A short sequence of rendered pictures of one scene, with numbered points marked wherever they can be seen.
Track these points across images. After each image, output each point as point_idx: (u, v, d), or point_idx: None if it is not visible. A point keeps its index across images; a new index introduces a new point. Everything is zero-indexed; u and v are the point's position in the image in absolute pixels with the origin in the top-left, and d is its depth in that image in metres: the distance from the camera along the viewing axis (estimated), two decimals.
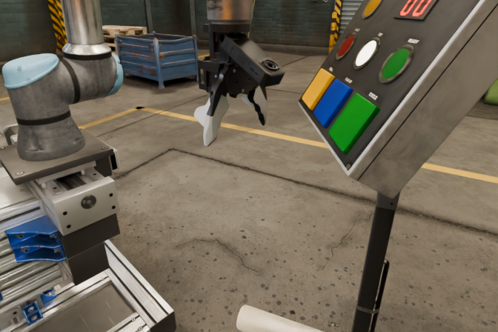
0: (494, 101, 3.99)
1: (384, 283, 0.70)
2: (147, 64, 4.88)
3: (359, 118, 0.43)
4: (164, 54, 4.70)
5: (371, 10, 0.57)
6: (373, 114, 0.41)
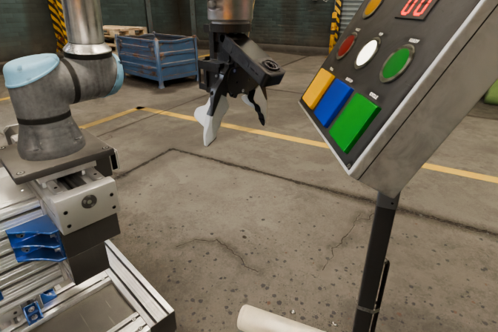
0: (494, 101, 3.99)
1: (385, 282, 0.70)
2: (147, 64, 4.88)
3: (359, 118, 0.44)
4: (164, 54, 4.70)
5: (372, 9, 0.57)
6: (373, 113, 0.41)
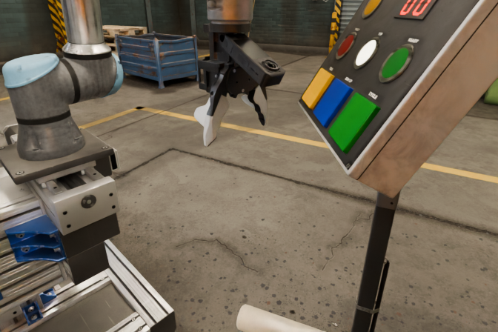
0: (494, 101, 3.99)
1: (384, 282, 0.70)
2: (147, 64, 4.88)
3: (359, 118, 0.43)
4: (164, 54, 4.70)
5: (371, 9, 0.57)
6: (373, 113, 0.41)
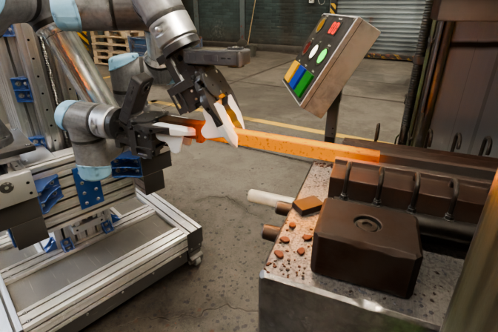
0: None
1: None
2: None
3: (305, 81, 0.94)
4: None
5: (319, 28, 1.08)
6: (310, 78, 0.92)
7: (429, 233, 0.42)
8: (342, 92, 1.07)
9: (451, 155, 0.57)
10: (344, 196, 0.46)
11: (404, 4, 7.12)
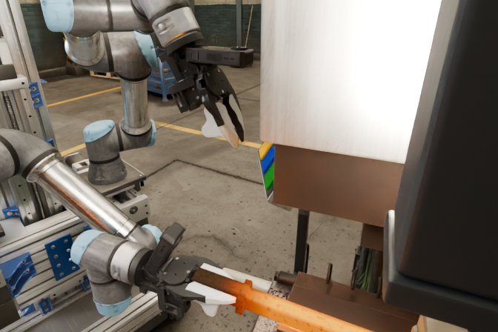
0: None
1: (307, 257, 1.20)
2: (152, 79, 5.38)
3: (273, 173, 0.93)
4: (167, 70, 5.20)
5: None
6: None
7: None
8: None
9: (399, 310, 0.56)
10: None
11: None
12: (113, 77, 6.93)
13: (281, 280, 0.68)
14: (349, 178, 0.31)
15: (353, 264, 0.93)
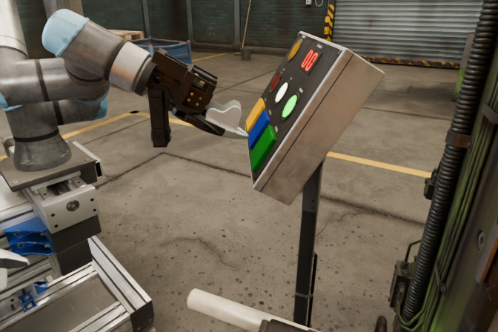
0: None
1: (315, 272, 0.86)
2: None
3: (264, 146, 0.59)
4: None
5: (292, 55, 0.73)
6: (271, 144, 0.57)
7: None
8: None
9: None
10: None
11: (405, 5, 6.77)
12: None
13: None
14: None
15: (391, 290, 0.58)
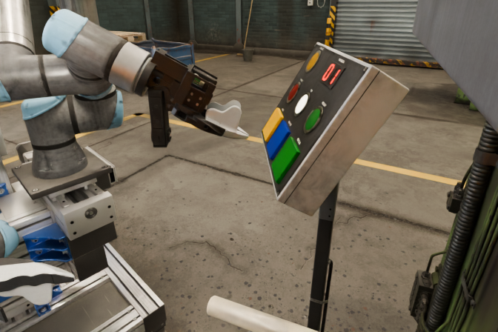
0: None
1: (330, 279, 0.87)
2: None
3: (287, 158, 0.60)
4: None
5: (310, 66, 0.74)
6: (295, 156, 0.58)
7: None
8: None
9: None
10: None
11: (407, 7, 6.79)
12: None
13: None
14: None
15: (412, 299, 0.59)
